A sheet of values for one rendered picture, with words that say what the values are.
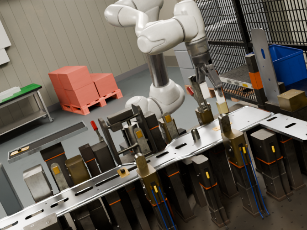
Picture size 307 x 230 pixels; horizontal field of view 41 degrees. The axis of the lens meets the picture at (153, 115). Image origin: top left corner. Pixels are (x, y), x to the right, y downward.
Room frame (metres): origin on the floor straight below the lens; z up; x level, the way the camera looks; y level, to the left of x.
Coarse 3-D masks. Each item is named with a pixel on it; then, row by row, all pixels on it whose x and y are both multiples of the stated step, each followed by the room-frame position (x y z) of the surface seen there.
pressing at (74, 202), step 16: (240, 112) 1.71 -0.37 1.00; (256, 112) 1.65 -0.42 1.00; (272, 112) 1.59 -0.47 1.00; (208, 128) 1.66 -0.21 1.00; (240, 128) 1.54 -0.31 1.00; (176, 144) 1.61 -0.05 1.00; (192, 144) 1.55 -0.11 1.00; (208, 144) 1.50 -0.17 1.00; (160, 160) 1.51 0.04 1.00; (176, 160) 1.47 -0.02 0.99; (96, 176) 1.57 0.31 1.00; (112, 176) 1.53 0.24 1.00; (128, 176) 1.47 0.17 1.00; (64, 192) 1.54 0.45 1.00; (96, 192) 1.43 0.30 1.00; (32, 208) 1.49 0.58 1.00; (48, 208) 1.44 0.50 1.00; (64, 208) 1.39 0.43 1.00; (0, 224) 1.45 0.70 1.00
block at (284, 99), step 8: (280, 96) 1.57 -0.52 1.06; (288, 96) 1.54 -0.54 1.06; (296, 96) 1.52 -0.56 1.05; (304, 96) 1.53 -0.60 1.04; (280, 104) 1.58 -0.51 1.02; (288, 104) 1.53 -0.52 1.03; (296, 104) 1.52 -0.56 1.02; (304, 104) 1.53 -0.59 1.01; (288, 112) 1.55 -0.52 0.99; (296, 112) 1.52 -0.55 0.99; (304, 112) 1.53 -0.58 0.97; (304, 120) 1.53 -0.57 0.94; (296, 144) 1.55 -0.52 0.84; (296, 152) 1.55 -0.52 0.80; (304, 152) 1.52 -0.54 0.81; (304, 160) 1.52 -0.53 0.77; (304, 168) 1.53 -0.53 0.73
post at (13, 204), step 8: (0, 168) 1.71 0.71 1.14; (0, 176) 1.71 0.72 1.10; (0, 184) 1.70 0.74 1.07; (8, 184) 1.71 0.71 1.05; (0, 192) 1.70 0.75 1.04; (8, 192) 1.71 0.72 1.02; (0, 200) 1.70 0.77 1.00; (8, 200) 1.70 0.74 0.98; (16, 200) 1.71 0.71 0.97; (8, 208) 1.70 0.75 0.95; (16, 208) 1.71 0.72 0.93; (16, 224) 1.70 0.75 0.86
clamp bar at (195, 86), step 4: (192, 76) 1.79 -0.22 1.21; (192, 80) 1.78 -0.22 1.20; (192, 84) 1.77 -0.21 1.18; (196, 84) 1.78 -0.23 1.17; (192, 88) 1.78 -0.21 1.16; (196, 88) 1.78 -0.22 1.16; (200, 88) 1.77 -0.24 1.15; (196, 92) 1.76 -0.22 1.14; (200, 92) 1.78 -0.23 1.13; (196, 96) 1.76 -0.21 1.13; (200, 96) 1.77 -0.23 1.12; (200, 100) 1.77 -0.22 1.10; (204, 100) 1.76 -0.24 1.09; (200, 104) 1.75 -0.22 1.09; (204, 104) 1.78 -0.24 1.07; (208, 108) 1.76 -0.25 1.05
